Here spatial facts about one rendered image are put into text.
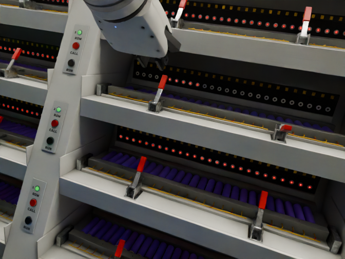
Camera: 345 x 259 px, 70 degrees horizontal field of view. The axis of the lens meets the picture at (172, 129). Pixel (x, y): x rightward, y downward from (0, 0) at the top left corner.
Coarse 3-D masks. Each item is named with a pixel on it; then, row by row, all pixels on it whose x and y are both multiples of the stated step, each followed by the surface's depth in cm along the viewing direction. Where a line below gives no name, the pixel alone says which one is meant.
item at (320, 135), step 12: (120, 96) 62; (132, 96) 63; (144, 96) 62; (180, 108) 58; (192, 108) 58; (204, 108) 57; (216, 108) 57; (228, 120) 54; (240, 120) 55; (252, 120) 54; (264, 120) 54; (276, 120) 54; (288, 132) 52; (300, 132) 52; (312, 132) 51; (324, 132) 50; (336, 144) 48
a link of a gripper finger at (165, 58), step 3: (168, 51) 42; (165, 57) 46; (156, 60) 44; (159, 60) 45; (162, 60) 45; (165, 60) 46; (156, 63) 46; (159, 63) 45; (162, 63) 47; (165, 63) 47; (159, 66) 46; (162, 66) 47; (159, 69) 48; (162, 69) 48
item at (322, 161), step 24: (96, 96) 62; (216, 96) 67; (120, 120) 57; (144, 120) 55; (168, 120) 53; (192, 120) 53; (216, 144) 51; (240, 144) 49; (264, 144) 48; (288, 144) 47; (312, 144) 49; (288, 168) 47; (312, 168) 46; (336, 168) 45
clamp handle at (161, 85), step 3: (162, 75) 57; (165, 75) 57; (162, 78) 57; (165, 78) 57; (162, 81) 57; (165, 81) 57; (159, 84) 56; (162, 84) 56; (159, 87) 56; (162, 87) 56; (159, 90) 56; (159, 93) 56; (156, 96) 56; (159, 96) 56; (156, 99) 56; (156, 102) 55
